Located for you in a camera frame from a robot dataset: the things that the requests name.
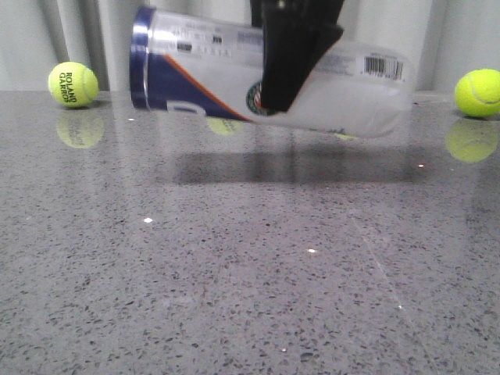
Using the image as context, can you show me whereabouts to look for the white tennis ball can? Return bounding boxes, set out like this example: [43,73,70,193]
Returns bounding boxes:
[130,6,415,138]

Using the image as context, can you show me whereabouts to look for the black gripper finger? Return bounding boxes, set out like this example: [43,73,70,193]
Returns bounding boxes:
[261,1,344,112]
[250,0,263,28]

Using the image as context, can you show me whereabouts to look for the Roland Garros tennis ball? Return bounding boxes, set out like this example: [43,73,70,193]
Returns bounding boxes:
[48,62,99,108]

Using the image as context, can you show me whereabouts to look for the plain yellow tennis ball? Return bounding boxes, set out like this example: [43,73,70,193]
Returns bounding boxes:
[455,69,499,118]

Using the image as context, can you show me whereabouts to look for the grey pleated curtain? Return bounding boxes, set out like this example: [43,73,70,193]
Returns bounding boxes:
[1,1,499,92]

